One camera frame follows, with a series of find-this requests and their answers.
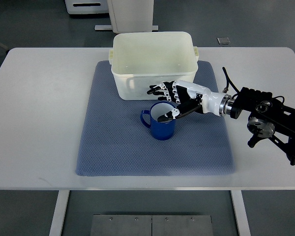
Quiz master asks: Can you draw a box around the white table leg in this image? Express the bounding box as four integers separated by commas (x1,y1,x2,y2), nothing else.
231,190,251,236
49,190,70,236

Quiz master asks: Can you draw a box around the left white table leg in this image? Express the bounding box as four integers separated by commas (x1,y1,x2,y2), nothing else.
49,190,70,236

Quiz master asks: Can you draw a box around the white appliance with slot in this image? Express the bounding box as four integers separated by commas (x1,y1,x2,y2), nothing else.
64,0,109,15

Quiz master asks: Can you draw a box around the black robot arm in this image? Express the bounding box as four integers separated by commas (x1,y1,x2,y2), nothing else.
222,67,295,166

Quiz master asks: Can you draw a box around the white pillar stand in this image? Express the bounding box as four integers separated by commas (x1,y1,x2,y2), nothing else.
94,0,159,34

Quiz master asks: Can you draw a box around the blue textured mat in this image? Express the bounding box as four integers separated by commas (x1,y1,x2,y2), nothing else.
76,61,235,177

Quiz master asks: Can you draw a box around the right white table leg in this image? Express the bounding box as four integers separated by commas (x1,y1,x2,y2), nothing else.
231,190,251,236

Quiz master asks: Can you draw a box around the small grey floor plate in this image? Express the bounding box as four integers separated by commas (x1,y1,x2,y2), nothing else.
216,37,231,45

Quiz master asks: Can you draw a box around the blue mug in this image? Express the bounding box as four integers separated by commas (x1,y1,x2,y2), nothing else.
140,101,176,141

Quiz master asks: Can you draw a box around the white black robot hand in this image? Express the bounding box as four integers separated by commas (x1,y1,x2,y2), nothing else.
147,80,231,122

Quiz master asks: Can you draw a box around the white plastic box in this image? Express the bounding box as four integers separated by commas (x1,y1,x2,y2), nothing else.
109,31,199,100

